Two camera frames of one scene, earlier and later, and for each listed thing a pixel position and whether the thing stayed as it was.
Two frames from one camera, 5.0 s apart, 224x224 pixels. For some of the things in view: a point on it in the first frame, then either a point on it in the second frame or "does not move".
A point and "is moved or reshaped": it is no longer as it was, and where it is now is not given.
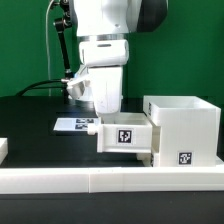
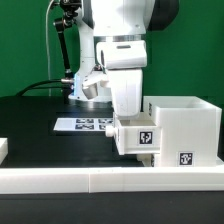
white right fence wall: (218, 161) does not move
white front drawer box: (146, 158) does not move
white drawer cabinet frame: (189, 130) does not move
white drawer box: (128, 132) is moved or reshaped
